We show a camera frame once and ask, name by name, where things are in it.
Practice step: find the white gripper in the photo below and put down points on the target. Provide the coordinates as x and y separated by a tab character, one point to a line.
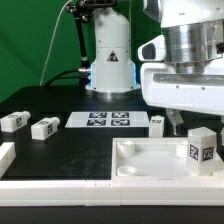
202	93

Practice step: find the white square tabletop part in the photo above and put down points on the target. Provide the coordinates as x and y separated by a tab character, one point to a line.
155	158

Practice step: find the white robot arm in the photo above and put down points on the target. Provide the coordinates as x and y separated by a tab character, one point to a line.
182	68

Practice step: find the white marker sheet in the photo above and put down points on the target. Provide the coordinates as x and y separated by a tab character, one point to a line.
104	119

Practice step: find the white U-shaped fence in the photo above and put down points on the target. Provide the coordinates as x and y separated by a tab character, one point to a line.
205	190

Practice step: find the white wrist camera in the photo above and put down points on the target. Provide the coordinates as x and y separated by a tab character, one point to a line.
153	50

